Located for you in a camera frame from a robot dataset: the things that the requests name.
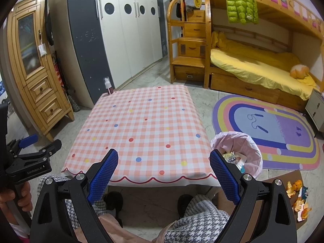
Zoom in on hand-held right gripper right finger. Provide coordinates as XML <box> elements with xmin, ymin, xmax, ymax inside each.
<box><xmin>210</xmin><ymin>149</ymin><xmax>298</xmax><ymax>243</ymax></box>

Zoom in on dark red long bundle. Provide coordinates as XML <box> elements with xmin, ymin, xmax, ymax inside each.
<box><xmin>52</xmin><ymin>51</ymin><xmax>70</xmax><ymax>99</ymax></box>

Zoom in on person's black left shoe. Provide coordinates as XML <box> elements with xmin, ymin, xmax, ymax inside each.
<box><xmin>102</xmin><ymin>192</ymin><xmax>124</xmax><ymax>228</ymax></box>

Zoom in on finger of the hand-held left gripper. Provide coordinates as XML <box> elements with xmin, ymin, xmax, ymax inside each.
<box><xmin>6</xmin><ymin>135</ymin><xmax>39</xmax><ymax>155</ymax></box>
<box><xmin>19</xmin><ymin>139</ymin><xmax>62</xmax><ymax>161</ymax></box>

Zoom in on yellow bedsheet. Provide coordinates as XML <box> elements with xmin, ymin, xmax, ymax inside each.
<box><xmin>210</xmin><ymin>30</ymin><xmax>317</xmax><ymax>101</ymax></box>

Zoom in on wooden stair drawers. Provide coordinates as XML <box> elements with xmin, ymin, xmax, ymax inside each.
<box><xmin>166</xmin><ymin>0</ymin><xmax>212</xmax><ymax>83</ymax></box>

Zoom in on pile of orange peels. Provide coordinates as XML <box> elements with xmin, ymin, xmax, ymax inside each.
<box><xmin>285</xmin><ymin>179</ymin><xmax>312</xmax><ymax>219</ymax></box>

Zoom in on dark red spray bottle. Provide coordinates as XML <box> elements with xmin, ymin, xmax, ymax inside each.
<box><xmin>103</xmin><ymin>77</ymin><xmax>114</xmax><ymax>96</ymax></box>

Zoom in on orange plush toy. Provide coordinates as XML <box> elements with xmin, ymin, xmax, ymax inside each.
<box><xmin>290</xmin><ymin>64</ymin><xmax>310</xmax><ymax>79</ymax></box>

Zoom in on pinkish brown cloth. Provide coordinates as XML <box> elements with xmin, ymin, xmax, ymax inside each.
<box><xmin>73</xmin><ymin>214</ymin><xmax>178</xmax><ymax>243</ymax></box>

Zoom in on person's black shoe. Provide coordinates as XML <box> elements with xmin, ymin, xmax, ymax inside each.
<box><xmin>102</xmin><ymin>192</ymin><xmax>124</xmax><ymax>228</ymax></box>
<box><xmin>177</xmin><ymin>194</ymin><xmax>194</xmax><ymax>218</ymax></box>

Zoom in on grey nightstand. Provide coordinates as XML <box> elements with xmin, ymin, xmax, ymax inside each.
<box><xmin>305</xmin><ymin>90</ymin><xmax>324</xmax><ymax>131</ymax></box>

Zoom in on person's black right shoe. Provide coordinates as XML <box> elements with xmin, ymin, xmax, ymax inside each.
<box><xmin>177</xmin><ymin>194</ymin><xmax>194</xmax><ymax>218</ymax></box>

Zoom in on black hanging bag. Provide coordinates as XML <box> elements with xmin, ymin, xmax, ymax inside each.
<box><xmin>44</xmin><ymin>0</ymin><xmax>55</xmax><ymax>46</ymax></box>

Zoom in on trash bin with pink bag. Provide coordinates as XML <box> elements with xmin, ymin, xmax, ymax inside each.
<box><xmin>210</xmin><ymin>131</ymin><xmax>264</xmax><ymax>180</ymax></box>

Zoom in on pastel rainbow rug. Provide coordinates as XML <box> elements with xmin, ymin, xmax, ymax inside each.
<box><xmin>211</xmin><ymin>94</ymin><xmax>321</xmax><ymax>171</ymax></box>

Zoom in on person's left hand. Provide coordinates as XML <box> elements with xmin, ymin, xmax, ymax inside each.
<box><xmin>0</xmin><ymin>181</ymin><xmax>33</xmax><ymax>209</ymax></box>

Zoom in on white snack packet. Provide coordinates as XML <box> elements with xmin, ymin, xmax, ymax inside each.
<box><xmin>226</xmin><ymin>154</ymin><xmax>247</xmax><ymax>166</ymax></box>

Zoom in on white and grey wardrobe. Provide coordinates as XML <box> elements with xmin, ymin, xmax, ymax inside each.
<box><xmin>66</xmin><ymin>0</ymin><xmax>169</xmax><ymax>108</ymax></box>

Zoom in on pink checked tablecloth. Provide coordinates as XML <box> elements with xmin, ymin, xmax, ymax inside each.
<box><xmin>62</xmin><ymin>85</ymin><xmax>219</xmax><ymax>188</ymax></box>

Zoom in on green puffer jacket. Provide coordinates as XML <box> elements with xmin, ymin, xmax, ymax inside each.
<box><xmin>226</xmin><ymin>0</ymin><xmax>259</xmax><ymax>25</ymax></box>

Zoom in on person's right leg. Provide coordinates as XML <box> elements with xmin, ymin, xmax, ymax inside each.
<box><xmin>161</xmin><ymin>195</ymin><xmax>237</xmax><ymax>243</ymax></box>

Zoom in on tall wooden cabinet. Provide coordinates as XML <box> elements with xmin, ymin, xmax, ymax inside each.
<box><xmin>6</xmin><ymin>0</ymin><xmax>75</xmax><ymax>142</ymax></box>

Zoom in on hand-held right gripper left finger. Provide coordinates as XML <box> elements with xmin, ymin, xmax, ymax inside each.
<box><xmin>30</xmin><ymin>148</ymin><xmax>119</xmax><ymax>243</ymax></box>

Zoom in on folded grey umbrella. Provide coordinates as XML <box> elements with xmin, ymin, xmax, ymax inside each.
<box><xmin>66</xmin><ymin>91</ymin><xmax>81</xmax><ymax>112</ymax></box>

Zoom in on wooden bunk bed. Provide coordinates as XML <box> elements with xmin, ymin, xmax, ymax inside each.
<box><xmin>202</xmin><ymin>0</ymin><xmax>324</xmax><ymax>113</ymax></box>

